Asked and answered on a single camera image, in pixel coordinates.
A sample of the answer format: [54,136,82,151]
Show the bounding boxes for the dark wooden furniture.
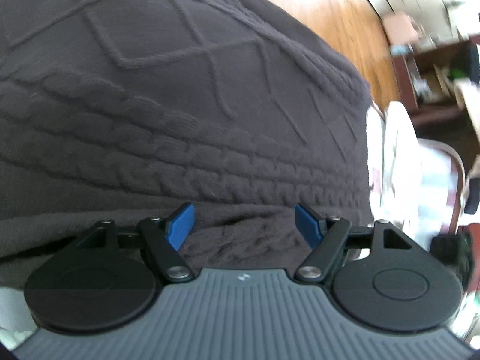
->
[392,35,479,131]

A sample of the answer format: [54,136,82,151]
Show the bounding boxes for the white cloth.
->
[366,101,428,250]

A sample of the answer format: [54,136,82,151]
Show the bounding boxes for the checkered plaid blanket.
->
[414,138,465,249]

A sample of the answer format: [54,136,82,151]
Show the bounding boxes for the dark brown knit sweater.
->
[1,0,373,289]

